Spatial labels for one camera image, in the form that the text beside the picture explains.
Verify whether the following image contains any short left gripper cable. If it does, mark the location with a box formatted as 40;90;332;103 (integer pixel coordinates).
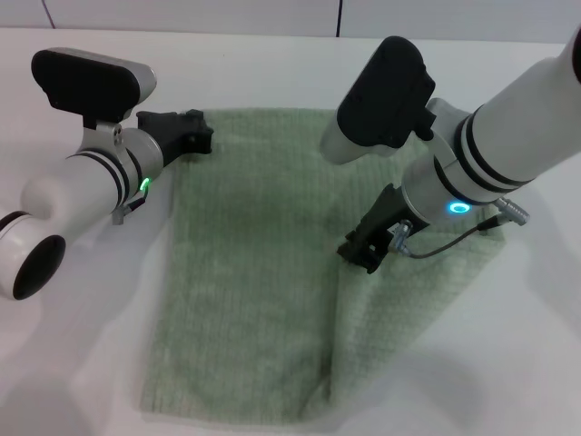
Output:
112;193;149;226

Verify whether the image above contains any grey right gripper cable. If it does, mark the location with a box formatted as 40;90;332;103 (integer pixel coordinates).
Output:
387;196;531;261

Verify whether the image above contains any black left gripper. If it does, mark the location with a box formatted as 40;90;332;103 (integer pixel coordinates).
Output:
136;108;215;167

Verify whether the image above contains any green terry towel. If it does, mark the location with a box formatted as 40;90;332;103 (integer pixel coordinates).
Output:
138;107;507;412

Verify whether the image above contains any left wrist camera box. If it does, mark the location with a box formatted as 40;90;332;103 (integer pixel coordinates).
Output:
30;46;158;131

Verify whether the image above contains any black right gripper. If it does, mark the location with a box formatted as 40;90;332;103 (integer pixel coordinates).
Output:
336;183;428;276

